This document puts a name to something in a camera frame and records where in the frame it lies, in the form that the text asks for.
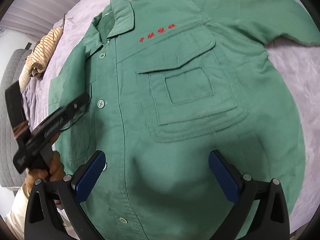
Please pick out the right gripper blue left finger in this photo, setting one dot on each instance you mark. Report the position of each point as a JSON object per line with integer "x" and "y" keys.
{"x": 87, "y": 175}

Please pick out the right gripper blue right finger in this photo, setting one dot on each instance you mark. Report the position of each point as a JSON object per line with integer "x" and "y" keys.
{"x": 227, "y": 176}

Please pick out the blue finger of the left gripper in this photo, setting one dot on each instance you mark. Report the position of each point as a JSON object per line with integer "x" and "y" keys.
{"x": 53, "y": 123}

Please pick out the green work jacket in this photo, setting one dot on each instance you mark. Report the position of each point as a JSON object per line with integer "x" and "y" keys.
{"x": 169, "y": 81}

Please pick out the cream sleeve left forearm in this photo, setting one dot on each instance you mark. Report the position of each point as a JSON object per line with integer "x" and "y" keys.
{"x": 15, "y": 219}

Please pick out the person's left hand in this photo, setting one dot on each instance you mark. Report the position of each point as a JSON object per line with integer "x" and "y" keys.
{"x": 56, "y": 170}

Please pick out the striped beige folded garment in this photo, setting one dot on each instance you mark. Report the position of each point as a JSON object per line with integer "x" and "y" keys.
{"x": 38, "y": 60}

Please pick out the white pleated curtain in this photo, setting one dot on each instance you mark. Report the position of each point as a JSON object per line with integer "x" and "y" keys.
{"x": 35, "y": 17}

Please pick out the lilac plush bed blanket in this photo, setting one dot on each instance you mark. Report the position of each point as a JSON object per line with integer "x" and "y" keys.
{"x": 298, "y": 65}

